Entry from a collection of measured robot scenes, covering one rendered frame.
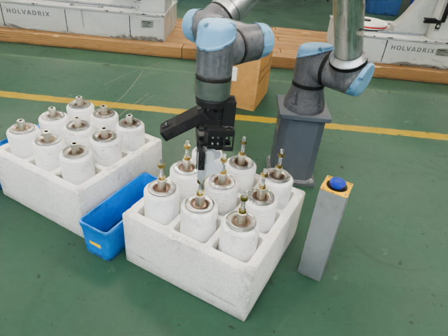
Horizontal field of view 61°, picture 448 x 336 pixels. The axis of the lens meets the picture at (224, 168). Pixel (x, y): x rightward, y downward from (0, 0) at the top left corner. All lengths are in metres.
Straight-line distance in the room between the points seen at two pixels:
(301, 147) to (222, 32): 0.79
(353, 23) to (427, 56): 1.96
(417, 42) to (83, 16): 2.31
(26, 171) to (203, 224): 0.61
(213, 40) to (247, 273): 0.52
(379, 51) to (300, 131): 1.66
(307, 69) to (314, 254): 0.61
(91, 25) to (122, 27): 0.22
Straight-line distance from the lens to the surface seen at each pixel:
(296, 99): 1.39
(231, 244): 0.92
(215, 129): 0.82
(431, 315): 1.25
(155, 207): 1.00
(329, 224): 1.04
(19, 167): 1.33
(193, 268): 1.01
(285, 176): 1.11
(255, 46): 0.82
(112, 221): 1.27
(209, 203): 0.97
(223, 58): 0.75
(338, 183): 0.99
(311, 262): 1.14
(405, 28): 3.17
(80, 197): 1.17
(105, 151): 1.24
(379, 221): 1.48
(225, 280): 0.97
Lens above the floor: 0.86
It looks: 34 degrees down
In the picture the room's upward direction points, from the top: 5 degrees clockwise
